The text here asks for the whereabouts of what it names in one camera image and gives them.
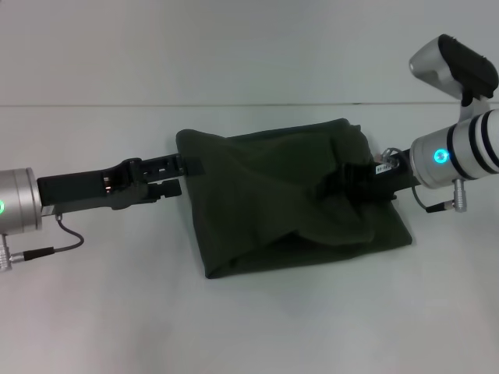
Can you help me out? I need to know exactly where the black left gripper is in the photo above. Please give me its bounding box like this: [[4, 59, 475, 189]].
[[37, 153, 207, 216]]

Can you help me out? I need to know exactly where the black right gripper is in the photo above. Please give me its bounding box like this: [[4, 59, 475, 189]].
[[323, 150, 421, 204]]

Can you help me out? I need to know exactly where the dark green shirt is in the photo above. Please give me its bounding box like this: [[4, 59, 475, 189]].
[[175, 118, 413, 281]]

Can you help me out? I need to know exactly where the grey right arm cable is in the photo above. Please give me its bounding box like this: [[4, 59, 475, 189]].
[[411, 185, 458, 214]]

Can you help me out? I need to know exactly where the brown left arm cable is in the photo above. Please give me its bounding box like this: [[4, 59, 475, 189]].
[[11, 212, 86, 263]]

